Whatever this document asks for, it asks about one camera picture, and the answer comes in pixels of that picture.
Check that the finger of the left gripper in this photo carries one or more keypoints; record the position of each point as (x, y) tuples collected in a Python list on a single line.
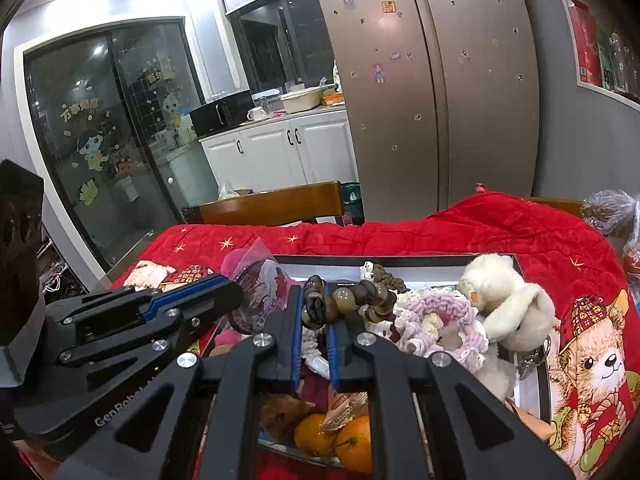
[(77, 352), (104, 314)]

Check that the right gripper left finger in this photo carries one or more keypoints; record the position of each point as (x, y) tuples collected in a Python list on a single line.
[(199, 418)]

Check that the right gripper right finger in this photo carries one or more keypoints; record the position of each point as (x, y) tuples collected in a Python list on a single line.
[(430, 418)]

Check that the bagged anime badge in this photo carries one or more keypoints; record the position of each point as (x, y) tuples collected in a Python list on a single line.
[(265, 286)]

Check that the white knitted scrunchie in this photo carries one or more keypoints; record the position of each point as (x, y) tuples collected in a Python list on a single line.
[(311, 354)]

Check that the lower orange mandarin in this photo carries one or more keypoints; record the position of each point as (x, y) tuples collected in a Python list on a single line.
[(312, 438)]

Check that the orange mandarin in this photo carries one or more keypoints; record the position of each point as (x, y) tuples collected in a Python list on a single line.
[(353, 445), (312, 438)]

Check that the upper orange mandarin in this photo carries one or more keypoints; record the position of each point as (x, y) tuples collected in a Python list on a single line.
[(353, 445)]

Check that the black rectangular tray box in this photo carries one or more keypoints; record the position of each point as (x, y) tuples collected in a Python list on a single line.
[(531, 390)]

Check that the white plush bear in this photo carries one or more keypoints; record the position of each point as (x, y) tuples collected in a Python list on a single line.
[(517, 316)]

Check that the pink cream knitted scrunchie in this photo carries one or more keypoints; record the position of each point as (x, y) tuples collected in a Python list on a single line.
[(429, 320)]

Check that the red teddy bear blanket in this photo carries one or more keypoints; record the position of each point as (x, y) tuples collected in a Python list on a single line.
[(594, 360)]

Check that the glass sliding door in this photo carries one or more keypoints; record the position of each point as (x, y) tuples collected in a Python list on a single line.
[(111, 111)]

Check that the wooden chair back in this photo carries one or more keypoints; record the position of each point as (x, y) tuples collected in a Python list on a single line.
[(272, 208)]

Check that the black microwave oven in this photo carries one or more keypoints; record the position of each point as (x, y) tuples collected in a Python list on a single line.
[(222, 114)]

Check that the white kitchen cabinet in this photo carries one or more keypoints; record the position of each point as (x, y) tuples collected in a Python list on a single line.
[(304, 148)]

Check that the clear plastic bag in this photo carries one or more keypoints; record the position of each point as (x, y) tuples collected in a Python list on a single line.
[(615, 214)]

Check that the cream plastic basin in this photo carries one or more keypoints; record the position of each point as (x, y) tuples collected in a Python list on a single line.
[(301, 100)]

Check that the silver double door refrigerator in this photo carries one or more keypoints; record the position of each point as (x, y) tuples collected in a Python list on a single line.
[(441, 95)]

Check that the white wall shelf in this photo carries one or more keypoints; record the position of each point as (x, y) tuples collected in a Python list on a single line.
[(606, 49)]

